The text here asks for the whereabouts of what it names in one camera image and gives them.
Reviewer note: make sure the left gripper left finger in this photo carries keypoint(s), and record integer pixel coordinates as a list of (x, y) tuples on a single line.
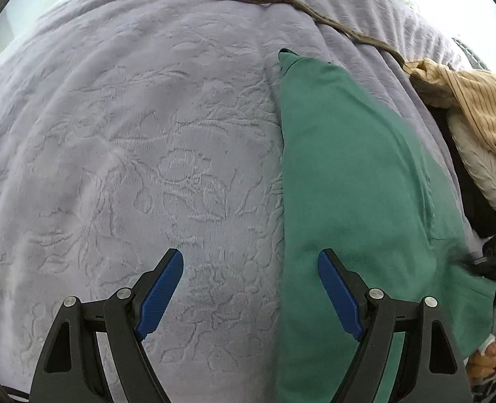
[(70, 367)]

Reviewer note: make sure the green work jacket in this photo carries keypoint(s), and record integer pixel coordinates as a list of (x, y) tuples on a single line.
[(358, 180)]

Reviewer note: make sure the person's right hand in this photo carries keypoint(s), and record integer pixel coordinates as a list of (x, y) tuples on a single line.
[(481, 366)]

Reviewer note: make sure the black garment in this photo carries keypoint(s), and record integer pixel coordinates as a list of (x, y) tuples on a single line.
[(477, 209)]

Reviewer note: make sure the beige striped garment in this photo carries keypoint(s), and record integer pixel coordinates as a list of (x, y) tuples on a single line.
[(471, 92)]

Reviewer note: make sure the lavender embossed bed blanket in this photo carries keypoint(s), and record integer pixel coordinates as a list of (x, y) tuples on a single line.
[(129, 127)]

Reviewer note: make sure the cream cable knit sweater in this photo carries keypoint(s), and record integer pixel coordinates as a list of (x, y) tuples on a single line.
[(479, 161)]

